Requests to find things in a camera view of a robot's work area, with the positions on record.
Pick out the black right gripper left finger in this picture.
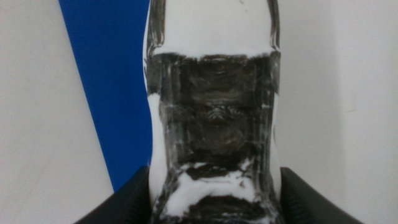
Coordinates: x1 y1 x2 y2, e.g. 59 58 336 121
74 166 155 224

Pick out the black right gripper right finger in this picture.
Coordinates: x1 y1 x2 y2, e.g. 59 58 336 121
279 167 363 224

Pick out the white and black shoe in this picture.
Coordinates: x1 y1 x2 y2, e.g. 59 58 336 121
142 0 285 224

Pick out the blue rectangular mat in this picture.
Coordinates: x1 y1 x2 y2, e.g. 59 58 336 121
58 0 154 192

